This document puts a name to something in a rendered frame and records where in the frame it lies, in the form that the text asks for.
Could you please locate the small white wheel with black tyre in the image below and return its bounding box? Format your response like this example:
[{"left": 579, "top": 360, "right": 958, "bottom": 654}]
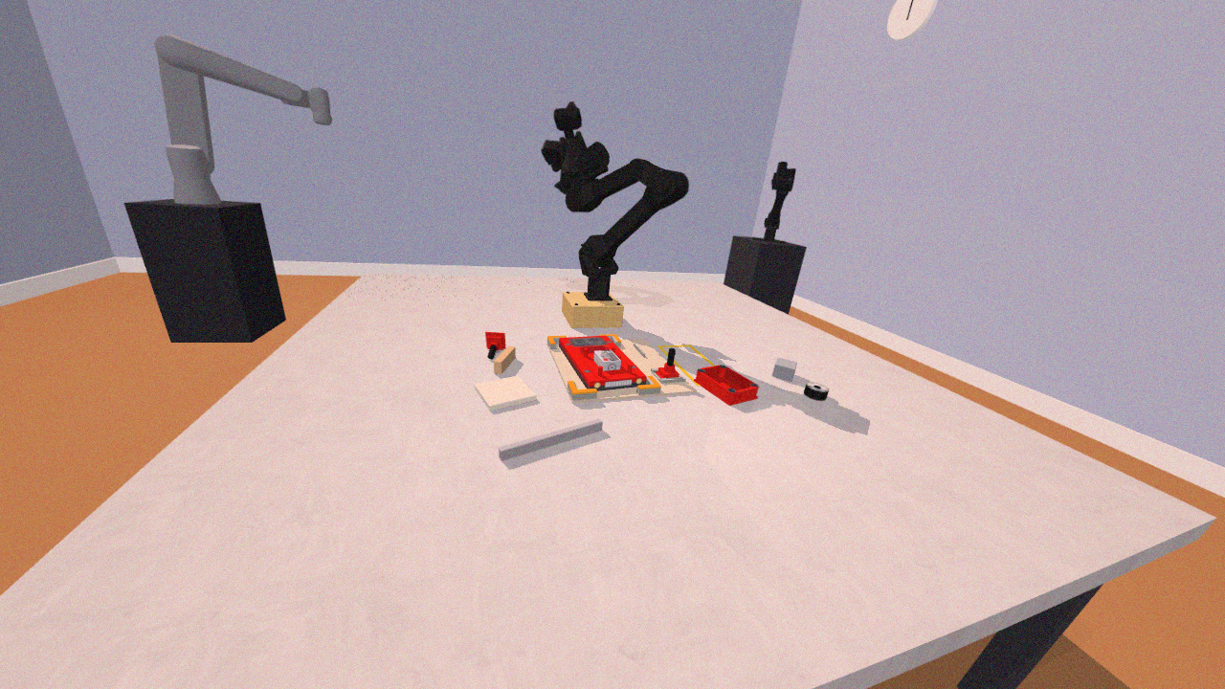
[{"left": 804, "top": 383, "right": 829, "bottom": 401}]

